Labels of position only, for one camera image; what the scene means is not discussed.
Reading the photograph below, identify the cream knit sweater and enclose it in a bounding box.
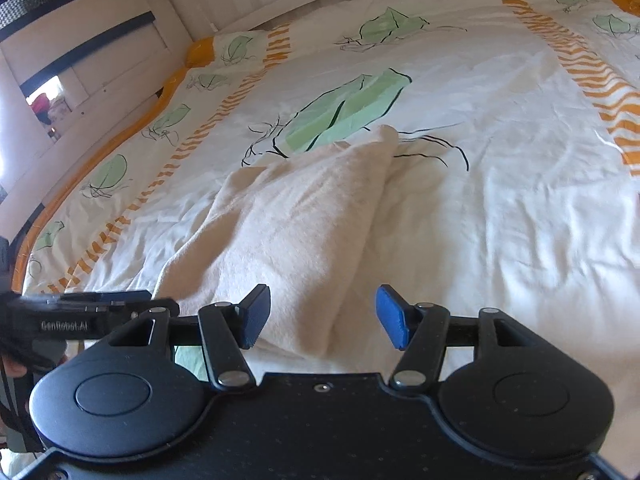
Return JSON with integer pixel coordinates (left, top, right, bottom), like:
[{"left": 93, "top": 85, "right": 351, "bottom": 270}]
[{"left": 152, "top": 124, "right": 473, "bottom": 361}]

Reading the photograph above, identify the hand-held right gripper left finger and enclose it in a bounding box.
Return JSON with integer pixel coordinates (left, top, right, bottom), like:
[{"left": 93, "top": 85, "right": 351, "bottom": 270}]
[{"left": 106, "top": 284, "right": 272, "bottom": 390}]

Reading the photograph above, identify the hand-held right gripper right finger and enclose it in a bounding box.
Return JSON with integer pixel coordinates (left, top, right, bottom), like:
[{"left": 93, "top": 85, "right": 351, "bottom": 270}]
[{"left": 376, "top": 285, "right": 542, "bottom": 390}]

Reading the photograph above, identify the leaf print duvet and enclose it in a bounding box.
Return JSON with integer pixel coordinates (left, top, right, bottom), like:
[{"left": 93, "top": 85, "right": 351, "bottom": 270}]
[{"left": 20, "top": 0, "right": 640, "bottom": 441}]

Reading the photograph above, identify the colourful clutter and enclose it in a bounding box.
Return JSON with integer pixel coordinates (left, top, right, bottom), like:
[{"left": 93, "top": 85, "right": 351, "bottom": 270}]
[{"left": 27, "top": 87, "right": 73, "bottom": 143}]

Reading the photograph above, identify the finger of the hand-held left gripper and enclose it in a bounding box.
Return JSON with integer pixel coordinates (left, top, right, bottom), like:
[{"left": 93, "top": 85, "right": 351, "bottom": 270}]
[{"left": 60, "top": 289, "right": 153, "bottom": 306}]

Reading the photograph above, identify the white bed frame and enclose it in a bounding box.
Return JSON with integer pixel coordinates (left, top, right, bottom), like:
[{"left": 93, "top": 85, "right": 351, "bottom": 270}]
[{"left": 0, "top": 0, "right": 601, "bottom": 241}]

